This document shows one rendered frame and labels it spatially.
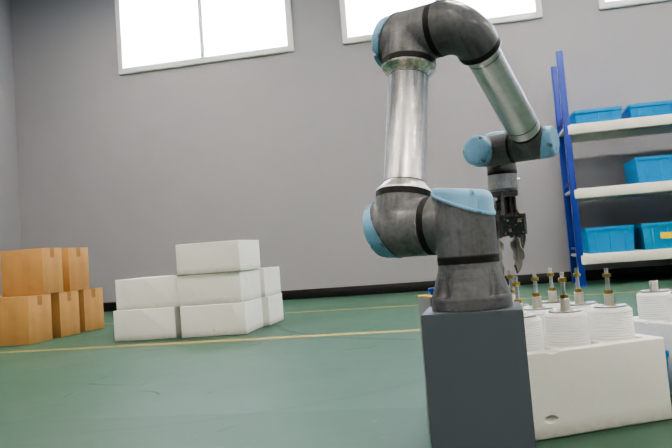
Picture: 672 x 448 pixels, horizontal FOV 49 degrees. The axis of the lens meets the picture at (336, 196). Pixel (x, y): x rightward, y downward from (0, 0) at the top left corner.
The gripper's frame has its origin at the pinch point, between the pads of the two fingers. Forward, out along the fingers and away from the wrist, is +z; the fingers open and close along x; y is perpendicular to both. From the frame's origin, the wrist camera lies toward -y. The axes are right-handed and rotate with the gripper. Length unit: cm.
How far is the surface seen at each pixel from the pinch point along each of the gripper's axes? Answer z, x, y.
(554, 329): 13.2, 1.3, 26.4
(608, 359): 20.1, 11.2, 30.2
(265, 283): 9, -76, -279
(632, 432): 35, 13, 35
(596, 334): 15.6, 12.2, 22.6
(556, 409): 28.9, -2.4, 33.3
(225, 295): 12, -97, -240
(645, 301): 12.0, 38.2, -6.2
